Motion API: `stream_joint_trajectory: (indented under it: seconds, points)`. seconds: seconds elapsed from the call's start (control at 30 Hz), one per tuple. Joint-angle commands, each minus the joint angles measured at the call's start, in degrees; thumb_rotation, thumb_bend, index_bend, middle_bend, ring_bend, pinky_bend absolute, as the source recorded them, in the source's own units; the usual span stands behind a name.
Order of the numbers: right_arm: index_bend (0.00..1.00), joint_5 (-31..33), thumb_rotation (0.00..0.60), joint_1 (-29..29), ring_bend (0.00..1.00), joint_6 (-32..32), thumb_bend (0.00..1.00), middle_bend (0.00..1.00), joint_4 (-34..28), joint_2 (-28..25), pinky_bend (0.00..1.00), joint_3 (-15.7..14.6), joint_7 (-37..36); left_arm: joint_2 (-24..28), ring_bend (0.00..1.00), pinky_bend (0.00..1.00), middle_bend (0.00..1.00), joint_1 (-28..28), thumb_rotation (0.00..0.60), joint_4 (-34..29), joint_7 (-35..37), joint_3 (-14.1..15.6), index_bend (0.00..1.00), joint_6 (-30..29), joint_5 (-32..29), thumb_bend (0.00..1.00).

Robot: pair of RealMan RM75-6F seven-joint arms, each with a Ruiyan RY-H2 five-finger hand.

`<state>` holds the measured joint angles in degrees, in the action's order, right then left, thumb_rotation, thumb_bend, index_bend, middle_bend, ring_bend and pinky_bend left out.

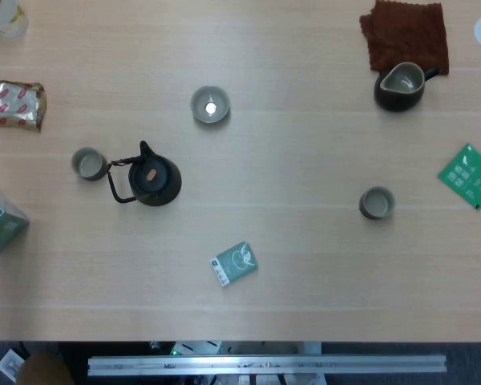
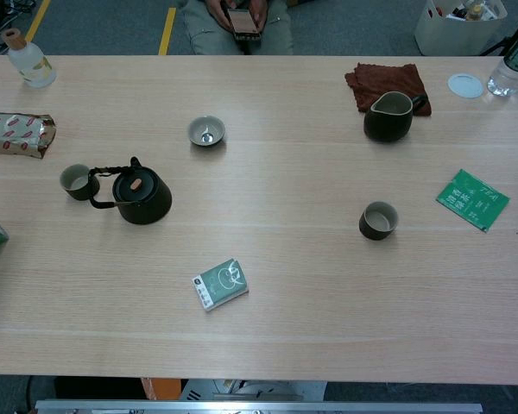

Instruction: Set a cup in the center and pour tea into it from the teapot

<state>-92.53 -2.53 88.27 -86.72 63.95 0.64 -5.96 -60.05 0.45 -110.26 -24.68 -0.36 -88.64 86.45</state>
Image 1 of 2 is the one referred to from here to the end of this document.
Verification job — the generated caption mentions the black teapot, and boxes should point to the black teapot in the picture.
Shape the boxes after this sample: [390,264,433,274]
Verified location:
[106,140,183,208]

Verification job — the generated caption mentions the small dark ceramic teacup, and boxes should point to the small dark ceramic teacup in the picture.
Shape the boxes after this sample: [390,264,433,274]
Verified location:
[71,147,108,182]
[358,185,396,221]

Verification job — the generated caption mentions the small green tea box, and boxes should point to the small green tea box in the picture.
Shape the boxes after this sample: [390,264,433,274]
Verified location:
[208,241,260,288]

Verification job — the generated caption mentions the wide grey tea bowl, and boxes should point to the wide grey tea bowl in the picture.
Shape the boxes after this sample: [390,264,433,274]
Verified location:
[189,85,231,125]

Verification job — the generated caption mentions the dark ceramic pitcher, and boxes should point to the dark ceramic pitcher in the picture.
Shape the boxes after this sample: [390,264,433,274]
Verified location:
[374,61,442,113]

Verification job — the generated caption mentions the brown cloth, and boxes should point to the brown cloth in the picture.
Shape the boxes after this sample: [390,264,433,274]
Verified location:
[358,0,451,76]

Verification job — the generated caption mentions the flat green tea sachet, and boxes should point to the flat green tea sachet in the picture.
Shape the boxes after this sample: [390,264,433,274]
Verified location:
[437,142,481,212]

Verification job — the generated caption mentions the large green tea box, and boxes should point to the large green tea box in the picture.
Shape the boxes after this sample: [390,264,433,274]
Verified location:
[0,175,30,258]

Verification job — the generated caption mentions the foil bag with red print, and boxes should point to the foil bag with red print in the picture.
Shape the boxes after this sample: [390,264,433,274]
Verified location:
[0,79,47,134]

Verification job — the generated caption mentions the orange stool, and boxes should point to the orange stool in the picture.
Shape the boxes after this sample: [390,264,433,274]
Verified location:
[16,351,71,385]

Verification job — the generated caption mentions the white floor socket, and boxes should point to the white floor socket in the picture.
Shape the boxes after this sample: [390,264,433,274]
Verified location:
[0,348,26,382]

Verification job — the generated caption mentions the clear bottle with cork cap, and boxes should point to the clear bottle with cork cap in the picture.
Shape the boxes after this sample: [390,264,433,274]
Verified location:
[0,0,30,39]

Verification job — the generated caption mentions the aluminium rail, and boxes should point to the aluminium rail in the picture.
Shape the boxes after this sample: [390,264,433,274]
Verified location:
[87,353,447,377]

